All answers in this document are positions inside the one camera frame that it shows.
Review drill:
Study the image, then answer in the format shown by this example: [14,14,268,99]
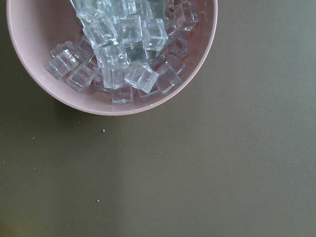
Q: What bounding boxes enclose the clear plastic ice cubes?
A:
[45,0,198,105]

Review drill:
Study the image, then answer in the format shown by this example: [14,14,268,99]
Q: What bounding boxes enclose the metal ice scoop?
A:
[71,0,167,68]

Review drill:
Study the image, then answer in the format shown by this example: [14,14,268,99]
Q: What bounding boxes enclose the pink bowl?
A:
[6,0,218,116]

